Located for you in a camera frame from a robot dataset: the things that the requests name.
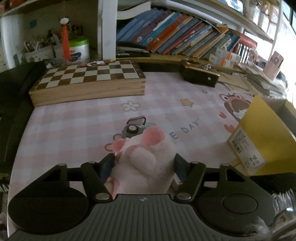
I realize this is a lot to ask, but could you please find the pink plush toy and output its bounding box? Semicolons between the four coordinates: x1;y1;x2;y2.
105;125;176;198

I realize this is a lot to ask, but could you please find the white green lidded jar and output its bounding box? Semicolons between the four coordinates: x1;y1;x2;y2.
69;37;90;63

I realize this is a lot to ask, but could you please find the yellow cardboard box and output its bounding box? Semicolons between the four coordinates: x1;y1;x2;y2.
227;96;295;176

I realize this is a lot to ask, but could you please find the stack of papers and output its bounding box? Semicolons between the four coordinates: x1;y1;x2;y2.
238;64;287;99

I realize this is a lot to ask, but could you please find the row of leaning books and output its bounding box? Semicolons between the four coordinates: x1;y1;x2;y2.
116;8;257;60

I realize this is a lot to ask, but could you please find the pink pen holder box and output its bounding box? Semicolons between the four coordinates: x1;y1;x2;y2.
263;51;284;81

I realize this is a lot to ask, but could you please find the small white card box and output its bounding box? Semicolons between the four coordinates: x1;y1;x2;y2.
171;174;183;190

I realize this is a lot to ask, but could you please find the white bookshelf frame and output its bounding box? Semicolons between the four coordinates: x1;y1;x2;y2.
1;1;283;69

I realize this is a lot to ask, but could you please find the pink checkered tablecloth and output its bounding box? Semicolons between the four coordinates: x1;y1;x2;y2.
6;71;262;237

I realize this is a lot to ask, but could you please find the orange glue bottle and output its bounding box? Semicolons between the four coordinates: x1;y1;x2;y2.
60;17;71;61

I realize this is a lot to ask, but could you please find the dark wooden pencil case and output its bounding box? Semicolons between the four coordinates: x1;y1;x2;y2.
180;59;220;87

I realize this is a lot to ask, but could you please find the wooden chessboard box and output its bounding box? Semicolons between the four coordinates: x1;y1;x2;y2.
29;60;145;107

